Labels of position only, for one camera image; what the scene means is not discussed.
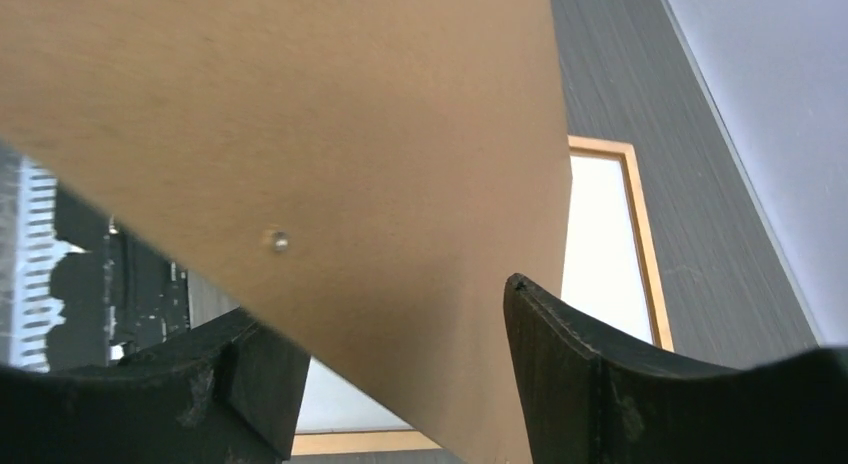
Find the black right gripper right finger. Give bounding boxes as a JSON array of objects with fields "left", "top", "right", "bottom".
[{"left": 503, "top": 274, "right": 847, "bottom": 464}]

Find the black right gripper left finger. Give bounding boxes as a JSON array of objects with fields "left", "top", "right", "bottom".
[{"left": 1, "top": 309, "right": 310, "bottom": 463}]

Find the orange wooden picture frame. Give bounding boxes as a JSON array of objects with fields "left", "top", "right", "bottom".
[{"left": 292, "top": 136, "right": 674, "bottom": 456}]

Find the brown backing board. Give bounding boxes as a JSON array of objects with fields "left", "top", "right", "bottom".
[{"left": 1, "top": 0, "right": 571, "bottom": 463}]

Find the plant photo print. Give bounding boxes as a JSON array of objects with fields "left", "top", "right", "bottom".
[{"left": 297, "top": 155, "right": 654, "bottom": 434}]

